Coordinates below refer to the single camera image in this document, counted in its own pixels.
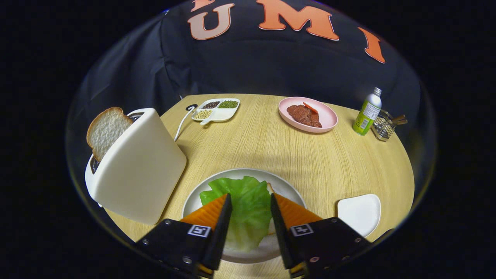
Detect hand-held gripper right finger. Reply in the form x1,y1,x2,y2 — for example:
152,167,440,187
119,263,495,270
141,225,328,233
270,193,372,278

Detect pink plate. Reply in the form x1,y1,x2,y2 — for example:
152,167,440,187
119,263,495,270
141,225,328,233
278,96,338,134

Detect white toaster cable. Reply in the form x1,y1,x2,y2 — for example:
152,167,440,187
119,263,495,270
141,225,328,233
174,104,198,142

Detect green and silver bottle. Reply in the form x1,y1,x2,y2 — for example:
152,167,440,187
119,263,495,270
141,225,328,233
353,87,382,136

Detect brown meat slices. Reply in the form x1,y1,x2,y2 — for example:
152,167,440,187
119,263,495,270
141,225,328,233
287,104,322,128

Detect square toast slice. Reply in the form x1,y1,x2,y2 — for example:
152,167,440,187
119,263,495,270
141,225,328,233
266,182,280,236

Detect white divided dish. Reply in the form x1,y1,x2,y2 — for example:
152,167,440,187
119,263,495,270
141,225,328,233
191,98,241,125

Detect white round plate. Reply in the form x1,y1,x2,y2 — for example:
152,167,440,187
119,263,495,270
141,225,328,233
182,168,307,264

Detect white toaster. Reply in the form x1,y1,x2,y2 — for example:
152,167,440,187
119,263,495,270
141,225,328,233
84,108,187,226

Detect white square plate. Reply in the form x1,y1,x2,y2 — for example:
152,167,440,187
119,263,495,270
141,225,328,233
337,194,382,238

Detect oval white bread slice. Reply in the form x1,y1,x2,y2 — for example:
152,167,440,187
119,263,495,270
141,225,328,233
86,107,134,162

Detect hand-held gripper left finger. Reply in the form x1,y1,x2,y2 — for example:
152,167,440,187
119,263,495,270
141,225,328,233
136,193,233,279

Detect metal wire basket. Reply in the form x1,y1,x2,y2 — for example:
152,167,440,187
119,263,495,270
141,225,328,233
371,110,396,142

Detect green lettuce leaf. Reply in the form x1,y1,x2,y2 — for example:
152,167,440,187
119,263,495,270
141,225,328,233
200,176,272,251

